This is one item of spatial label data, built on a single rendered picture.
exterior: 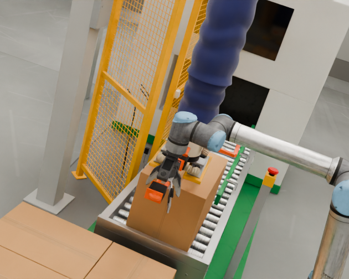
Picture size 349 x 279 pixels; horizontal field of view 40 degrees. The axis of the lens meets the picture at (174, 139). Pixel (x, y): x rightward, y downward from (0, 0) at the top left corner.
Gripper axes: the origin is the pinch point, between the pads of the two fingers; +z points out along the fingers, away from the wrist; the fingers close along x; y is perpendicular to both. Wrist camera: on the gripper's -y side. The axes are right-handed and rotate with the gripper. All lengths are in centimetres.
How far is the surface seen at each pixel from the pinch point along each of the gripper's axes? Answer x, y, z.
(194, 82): 7, 50, -36
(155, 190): 1.9, -4.3, -2.3
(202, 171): -11, 52, 11
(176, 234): -9, 55, 56
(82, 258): 32, 19, 67
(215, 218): -28, 105, 67
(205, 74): 2, 48, -42
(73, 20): 105, 122, -25
